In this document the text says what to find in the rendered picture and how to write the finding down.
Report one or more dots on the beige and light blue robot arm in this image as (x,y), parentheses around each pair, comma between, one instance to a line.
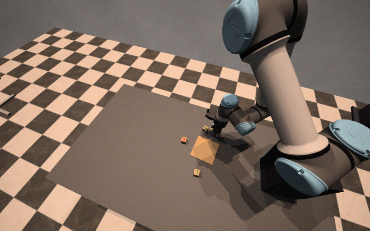
(260,32)

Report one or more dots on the orange flat mat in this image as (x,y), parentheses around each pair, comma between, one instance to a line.
(205,150)

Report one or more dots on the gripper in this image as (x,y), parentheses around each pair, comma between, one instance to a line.
(219,122)

